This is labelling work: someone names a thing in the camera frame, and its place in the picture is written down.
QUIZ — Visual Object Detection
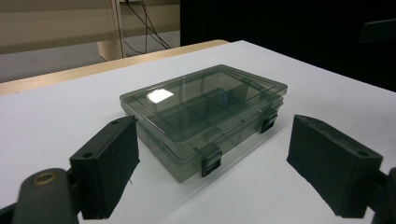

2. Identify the light wooden table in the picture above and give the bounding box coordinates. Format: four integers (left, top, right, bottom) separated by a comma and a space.
0, 39, 231, 96

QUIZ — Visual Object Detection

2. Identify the white table cover sheet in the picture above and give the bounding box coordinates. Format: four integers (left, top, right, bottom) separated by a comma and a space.
0, 40, 396, 224

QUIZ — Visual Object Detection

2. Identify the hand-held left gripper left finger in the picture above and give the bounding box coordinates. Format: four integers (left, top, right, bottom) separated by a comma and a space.
69, 115, 140, 220

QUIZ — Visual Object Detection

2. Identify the bundle of black cables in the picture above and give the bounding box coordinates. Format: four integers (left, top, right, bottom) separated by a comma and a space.
114, 0, 172, 59

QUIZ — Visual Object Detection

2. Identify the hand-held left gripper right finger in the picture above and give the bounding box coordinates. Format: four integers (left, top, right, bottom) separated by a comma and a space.
286, 114, 384, 218

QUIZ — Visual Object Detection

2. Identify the transparent grey plastic compartment box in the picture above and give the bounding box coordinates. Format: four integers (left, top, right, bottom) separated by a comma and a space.
120, 63, 289, 184

